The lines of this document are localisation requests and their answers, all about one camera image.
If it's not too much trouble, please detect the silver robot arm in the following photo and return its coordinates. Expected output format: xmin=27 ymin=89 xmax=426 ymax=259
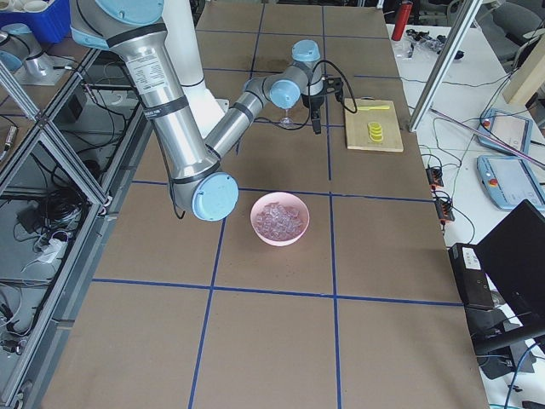
xmin=70 ymin=0 xmax=324 ymax=222

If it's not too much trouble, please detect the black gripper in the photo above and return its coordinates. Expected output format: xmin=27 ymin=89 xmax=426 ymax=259
xmin=301 ymin=94 xmax=325 ymax=135

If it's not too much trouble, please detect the metal rod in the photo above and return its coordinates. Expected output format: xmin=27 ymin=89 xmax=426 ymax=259
xmin=429 ymin=108 xmax=545 ymax=170

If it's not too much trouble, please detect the ice cubes pile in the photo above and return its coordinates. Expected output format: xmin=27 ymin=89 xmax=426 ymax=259
xmin=254 ymin=202 xmax=305 ymax=241

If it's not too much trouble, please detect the yellow lemon slice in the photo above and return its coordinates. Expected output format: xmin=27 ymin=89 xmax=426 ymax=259
xmin=368 ymin=122 xmax=382 ymax=130

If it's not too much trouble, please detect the blue teach pendant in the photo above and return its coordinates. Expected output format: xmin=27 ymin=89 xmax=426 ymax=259
xmin=477 ymin=155 xmax=544 ymax=211
xmin=478 ymin=108 xmax=531 ymax=153

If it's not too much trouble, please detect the pink bowl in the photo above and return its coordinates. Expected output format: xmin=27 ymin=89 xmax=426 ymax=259
xmin=250 ymin=192 xmax=310 ymax=246

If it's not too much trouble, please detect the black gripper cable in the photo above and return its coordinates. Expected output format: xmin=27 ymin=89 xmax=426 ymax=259
xmin=293 ymin=59 xmax=359 ymax=131

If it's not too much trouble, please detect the black monitor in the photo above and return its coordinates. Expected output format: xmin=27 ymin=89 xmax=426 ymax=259
xmin=475 ymin=199 xmax=544 ymax=320

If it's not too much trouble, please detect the aluminium frame post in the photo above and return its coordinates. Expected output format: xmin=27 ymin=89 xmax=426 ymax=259
xmin=408 ymin=0 xmax=482 ymax=132

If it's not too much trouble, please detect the clear plastic bag with parts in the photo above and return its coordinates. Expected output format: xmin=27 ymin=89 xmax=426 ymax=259
xmin=393 ymin=29 xmax=447 ymax=59

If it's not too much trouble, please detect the wooden cutting board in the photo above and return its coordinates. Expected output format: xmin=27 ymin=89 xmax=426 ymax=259
xmin=344 ymin=99 xmax=404 ymax=153

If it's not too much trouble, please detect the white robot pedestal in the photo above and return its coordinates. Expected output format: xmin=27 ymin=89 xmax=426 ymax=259
xmin=162 ymin=0 xmax=229 ymax=139

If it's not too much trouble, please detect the red metal bottle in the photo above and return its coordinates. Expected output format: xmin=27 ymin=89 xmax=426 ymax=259
xmin=391 ymin=0 xmax=413 ymax=41

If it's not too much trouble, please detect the wooden post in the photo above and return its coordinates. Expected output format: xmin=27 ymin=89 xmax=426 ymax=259
xmin=502 ymin=33 xmax=544 ymax=105

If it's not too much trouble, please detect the clear wine glass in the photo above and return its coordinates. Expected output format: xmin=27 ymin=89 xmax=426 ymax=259
xmin=278 ymin=108 xmax=296 ymax=130

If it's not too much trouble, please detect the yellow plastic knife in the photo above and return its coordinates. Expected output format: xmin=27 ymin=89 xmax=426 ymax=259
xmin=357 ymin=105 xmax=390 ymax=112

